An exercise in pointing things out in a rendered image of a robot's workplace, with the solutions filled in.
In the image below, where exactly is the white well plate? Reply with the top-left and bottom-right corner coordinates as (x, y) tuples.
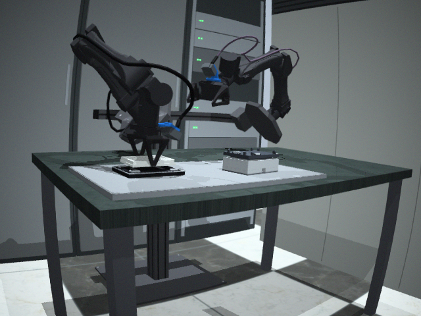
(120, 155), (176, 167)

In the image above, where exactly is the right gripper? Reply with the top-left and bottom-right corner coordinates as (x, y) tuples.
(127, 105), (180, 166)

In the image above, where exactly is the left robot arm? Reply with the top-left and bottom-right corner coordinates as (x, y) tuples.
(201, 45), (293, 120)

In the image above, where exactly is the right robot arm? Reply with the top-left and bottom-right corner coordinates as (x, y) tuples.
(70, 24), (173, 138)

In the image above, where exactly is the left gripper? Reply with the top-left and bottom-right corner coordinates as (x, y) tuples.
(191, 65), (230, 107)

